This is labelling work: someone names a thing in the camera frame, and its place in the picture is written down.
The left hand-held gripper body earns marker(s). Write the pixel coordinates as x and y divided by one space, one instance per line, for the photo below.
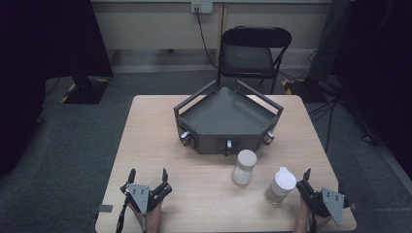
139 194

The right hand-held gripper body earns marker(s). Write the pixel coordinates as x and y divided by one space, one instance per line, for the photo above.
332 202

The white jar with lid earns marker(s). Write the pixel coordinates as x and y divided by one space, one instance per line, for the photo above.
279 186

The white shaker bottle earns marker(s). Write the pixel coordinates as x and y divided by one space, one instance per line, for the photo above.
243 168

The dark grey corner rack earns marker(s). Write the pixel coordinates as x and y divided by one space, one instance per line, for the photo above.
226 116

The person's left hand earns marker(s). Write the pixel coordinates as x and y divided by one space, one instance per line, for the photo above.
152 216

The person's right hand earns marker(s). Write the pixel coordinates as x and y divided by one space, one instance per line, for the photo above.
302 220

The grey tape strip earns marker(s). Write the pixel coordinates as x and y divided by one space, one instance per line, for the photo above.
353 206
102 208

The silver rack hook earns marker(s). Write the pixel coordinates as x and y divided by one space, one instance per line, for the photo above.
229 145
185 137
268 137

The black stand base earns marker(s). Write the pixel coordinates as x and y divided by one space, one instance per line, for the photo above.
306 90
85 92

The black curtain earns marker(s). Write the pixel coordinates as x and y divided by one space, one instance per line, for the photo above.
379 64
39 64

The black folding chair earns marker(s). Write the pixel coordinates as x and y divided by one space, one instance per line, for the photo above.
247 58

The grey hanging cloth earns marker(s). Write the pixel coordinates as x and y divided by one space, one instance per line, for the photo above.
327 42

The white wall socket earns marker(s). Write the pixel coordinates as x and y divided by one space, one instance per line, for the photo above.
201 7

